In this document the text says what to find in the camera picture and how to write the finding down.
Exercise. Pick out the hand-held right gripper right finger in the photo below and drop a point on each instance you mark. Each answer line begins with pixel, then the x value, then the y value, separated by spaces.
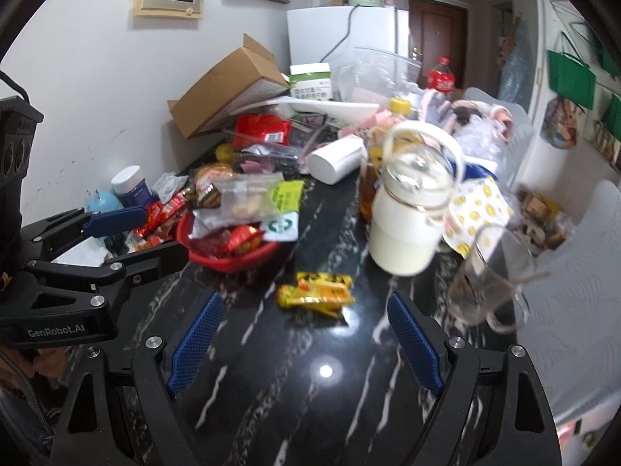
pixel 412 340

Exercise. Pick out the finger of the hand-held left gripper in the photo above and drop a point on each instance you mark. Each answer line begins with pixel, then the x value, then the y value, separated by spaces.
pixel 145 264
pixel 116 222

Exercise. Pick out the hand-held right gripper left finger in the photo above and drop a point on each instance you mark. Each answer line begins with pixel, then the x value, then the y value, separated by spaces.
pixel 194 344

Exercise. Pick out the large red snack packet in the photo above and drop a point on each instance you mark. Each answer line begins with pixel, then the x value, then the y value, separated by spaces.
pixel 211 245

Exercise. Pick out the red plastic basket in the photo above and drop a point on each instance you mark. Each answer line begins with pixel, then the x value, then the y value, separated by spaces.
pixel 228 262

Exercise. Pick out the brown peanut snack packet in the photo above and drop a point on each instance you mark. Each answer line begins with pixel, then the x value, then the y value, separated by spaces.
pixel 211 184

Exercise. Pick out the small red gold candy packet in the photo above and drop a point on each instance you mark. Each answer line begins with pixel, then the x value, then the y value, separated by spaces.
pixel 245 240

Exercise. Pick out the yellow wafer packet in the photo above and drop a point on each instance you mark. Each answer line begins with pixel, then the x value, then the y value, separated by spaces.
pixel 322 279
pixel 315 298

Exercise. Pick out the clear zip bag with food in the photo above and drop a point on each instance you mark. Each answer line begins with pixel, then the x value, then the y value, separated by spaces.
pixel 242 199

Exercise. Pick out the green white label packet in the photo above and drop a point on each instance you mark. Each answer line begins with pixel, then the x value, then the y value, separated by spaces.
pixel 286 208

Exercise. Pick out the person's left hand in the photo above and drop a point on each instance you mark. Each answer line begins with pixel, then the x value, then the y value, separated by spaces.
pixel 48 361

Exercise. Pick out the white jar blue label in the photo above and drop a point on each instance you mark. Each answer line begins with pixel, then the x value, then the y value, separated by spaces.
pixel 133 189

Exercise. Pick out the white tissue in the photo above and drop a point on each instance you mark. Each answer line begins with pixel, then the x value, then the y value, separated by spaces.
pixel 80 255

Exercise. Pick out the long red snack packet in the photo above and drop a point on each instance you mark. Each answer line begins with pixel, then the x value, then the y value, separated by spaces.
pixel 167 211

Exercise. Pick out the crumpled white wrapper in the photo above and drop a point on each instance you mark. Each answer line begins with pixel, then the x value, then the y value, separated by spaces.
pixel 170 187

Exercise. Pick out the glass mug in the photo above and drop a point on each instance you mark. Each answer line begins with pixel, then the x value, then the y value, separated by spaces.
pixel 485 291

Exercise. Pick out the yellow smiley cloth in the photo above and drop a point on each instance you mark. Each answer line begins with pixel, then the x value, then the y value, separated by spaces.
pixel 482 208

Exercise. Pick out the fruit tea bottle yellow cap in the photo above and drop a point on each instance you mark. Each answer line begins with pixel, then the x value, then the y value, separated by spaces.
pixel 371 184

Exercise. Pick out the red snack bag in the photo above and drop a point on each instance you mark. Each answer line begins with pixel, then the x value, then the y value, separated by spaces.
pixel 259 131

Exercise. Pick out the cardboard box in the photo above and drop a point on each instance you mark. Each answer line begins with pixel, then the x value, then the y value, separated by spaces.
pixel 228 92

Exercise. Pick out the white cylindrical container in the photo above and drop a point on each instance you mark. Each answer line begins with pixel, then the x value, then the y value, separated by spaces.
pixel 334 160

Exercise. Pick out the clear plastic box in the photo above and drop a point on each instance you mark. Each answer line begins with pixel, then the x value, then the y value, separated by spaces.
pixel 301 141

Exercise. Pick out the pink paper cup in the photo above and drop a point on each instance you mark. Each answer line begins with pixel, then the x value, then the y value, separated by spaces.
pixel 373 124

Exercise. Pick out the white green medicine box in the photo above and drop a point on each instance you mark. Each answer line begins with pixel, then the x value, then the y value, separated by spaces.
pixel 310 85

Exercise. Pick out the white plastic tray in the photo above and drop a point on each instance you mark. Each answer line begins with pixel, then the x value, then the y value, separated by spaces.
pixel 339 111

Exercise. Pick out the patterned tote bag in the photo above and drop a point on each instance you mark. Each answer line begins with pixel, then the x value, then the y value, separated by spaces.
pixel 560 124

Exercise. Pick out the cola bottle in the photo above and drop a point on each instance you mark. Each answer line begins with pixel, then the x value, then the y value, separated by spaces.
pixel 441 77

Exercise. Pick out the white mini fridge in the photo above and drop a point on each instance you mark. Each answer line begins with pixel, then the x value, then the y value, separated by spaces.
pixel 315 34

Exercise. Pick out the blue plastic bag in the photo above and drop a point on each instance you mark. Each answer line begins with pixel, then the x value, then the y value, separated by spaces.
pixel 516 68

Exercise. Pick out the green tote bag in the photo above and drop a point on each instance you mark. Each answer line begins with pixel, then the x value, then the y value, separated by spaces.
pixel 612 116
pixel 572 77
pixel 609 58

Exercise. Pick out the brown wooden door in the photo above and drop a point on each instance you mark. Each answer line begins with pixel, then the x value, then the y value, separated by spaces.
pixel 436 34

